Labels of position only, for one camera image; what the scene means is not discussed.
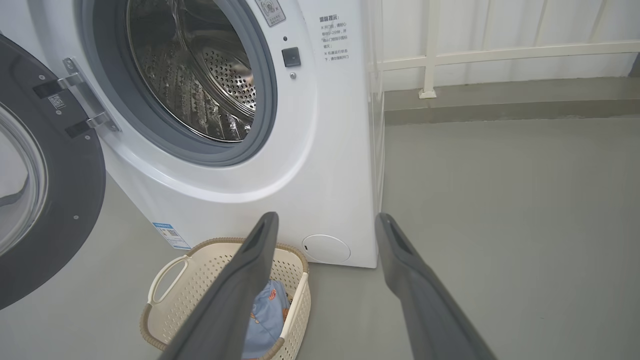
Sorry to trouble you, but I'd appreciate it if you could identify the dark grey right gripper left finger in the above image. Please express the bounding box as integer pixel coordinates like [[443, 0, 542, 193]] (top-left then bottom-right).
[[159, 211, 280, 360]]

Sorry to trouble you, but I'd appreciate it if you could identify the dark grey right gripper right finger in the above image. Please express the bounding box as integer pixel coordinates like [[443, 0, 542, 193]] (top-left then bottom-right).
[[374, 212, 497, 360]]

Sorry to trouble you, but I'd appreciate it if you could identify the blue patterned garment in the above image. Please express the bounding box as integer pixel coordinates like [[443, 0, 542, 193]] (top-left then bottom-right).
[[242, 280, 292, 360]]

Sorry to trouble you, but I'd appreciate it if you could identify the washing machine door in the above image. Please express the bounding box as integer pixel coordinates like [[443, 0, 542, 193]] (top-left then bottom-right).
[[0, 34, 107, 311]]

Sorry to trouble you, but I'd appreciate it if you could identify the white front-load washing machine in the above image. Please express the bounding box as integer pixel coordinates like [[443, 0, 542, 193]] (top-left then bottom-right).
[[0, 0, 386, 269]]

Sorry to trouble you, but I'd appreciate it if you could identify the stainless steel washing machine drum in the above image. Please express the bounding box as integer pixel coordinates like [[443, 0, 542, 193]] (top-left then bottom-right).
[[126, 0, 257, 143]]

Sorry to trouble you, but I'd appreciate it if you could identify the silver door hinge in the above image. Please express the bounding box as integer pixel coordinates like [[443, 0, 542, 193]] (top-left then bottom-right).
[[62, 57, 121, 133]]

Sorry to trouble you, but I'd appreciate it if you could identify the cream plastic laundry basket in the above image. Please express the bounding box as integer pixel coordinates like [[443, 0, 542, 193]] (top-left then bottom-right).
[[139, 237, 312, 360]]

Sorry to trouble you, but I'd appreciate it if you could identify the blue energy label sticker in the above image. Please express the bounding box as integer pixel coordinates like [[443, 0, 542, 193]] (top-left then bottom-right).
[[152, 222, 192, 251]]

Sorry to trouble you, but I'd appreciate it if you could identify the round white filter cover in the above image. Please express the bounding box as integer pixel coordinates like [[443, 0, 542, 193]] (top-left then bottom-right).
[[301, 234, 352, 263]]

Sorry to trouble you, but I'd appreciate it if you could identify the white metal railing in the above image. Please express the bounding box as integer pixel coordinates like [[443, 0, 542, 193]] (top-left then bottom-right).
[[367, 0, 640, 99]]

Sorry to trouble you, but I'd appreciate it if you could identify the grey warning sticker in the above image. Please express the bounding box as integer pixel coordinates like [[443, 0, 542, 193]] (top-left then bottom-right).
[[255, 0, 287, 27]]

